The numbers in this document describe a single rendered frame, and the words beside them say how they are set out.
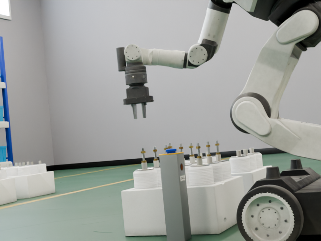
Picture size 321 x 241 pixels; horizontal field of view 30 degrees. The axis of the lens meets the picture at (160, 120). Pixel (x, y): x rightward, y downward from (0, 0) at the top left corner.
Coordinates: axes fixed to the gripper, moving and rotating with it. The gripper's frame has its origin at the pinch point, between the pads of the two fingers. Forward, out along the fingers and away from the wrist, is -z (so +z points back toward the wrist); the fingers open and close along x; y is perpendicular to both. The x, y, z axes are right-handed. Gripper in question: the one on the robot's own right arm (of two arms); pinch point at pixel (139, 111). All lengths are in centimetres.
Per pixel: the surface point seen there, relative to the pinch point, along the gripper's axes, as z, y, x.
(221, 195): -35.5, 5.3, -30.7
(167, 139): -14, -670, 161
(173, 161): -20.5, 23.6, -17.8
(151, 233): -47.9, 8.2, -2.4
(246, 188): -38, -43, -34
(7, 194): -42, -167, 158
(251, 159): -26, -59, -36
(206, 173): -26.6, 7.2, -26.2
